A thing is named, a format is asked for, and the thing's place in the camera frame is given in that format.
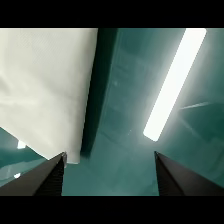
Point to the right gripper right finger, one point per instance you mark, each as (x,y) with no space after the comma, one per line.
(181,180)

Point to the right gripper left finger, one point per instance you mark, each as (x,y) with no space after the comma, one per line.
(40,180)

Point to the white garment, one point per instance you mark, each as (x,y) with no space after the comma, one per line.
(46,86)

